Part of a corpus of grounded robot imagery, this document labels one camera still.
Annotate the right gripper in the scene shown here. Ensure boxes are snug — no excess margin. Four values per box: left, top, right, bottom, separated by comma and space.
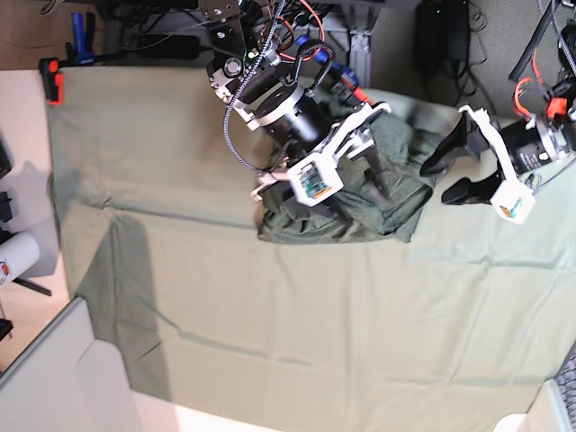
256, 85, 390, 223

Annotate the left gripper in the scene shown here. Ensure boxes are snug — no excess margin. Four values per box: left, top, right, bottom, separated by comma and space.
419, 114, 575, 205

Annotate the green T-shirt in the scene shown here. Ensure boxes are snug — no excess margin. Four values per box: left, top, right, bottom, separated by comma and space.
257, 108, 447, 245

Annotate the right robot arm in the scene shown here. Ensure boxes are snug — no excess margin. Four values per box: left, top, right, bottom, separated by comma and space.
199, 1, 391, 222

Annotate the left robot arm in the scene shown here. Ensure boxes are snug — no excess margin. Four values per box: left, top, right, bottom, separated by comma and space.
420, 1, 575, 218

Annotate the blue orange clamp, middle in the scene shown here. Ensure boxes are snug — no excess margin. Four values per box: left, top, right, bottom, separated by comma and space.
296, 35, 374, 107

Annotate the blue orange clamp, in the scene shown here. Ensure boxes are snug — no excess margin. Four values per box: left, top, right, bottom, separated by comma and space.
296, 35, 374, 107
38, 12, 126, 105

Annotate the black power adapter, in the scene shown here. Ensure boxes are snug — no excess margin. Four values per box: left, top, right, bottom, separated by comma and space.
413, 1, 444, 92
443, 0, 471, 63

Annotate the light green table cloth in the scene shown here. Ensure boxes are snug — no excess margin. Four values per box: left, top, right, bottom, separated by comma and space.
48, 67, 575, 431

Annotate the black power brick, left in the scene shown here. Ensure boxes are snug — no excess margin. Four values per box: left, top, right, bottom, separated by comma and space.
135, 34, 203, 59

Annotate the blue orange clamp, left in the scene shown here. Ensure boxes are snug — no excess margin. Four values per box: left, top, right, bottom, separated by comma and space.
38, 12, 126, 105

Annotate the white paper roll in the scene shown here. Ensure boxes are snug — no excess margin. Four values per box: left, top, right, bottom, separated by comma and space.
0, 232, 40, 286

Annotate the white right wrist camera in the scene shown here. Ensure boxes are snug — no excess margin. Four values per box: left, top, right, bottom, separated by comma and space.
251, 102, 392, 208

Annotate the aluminium frame post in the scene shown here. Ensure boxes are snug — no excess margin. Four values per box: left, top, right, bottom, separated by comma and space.
341, 2, 381, 87

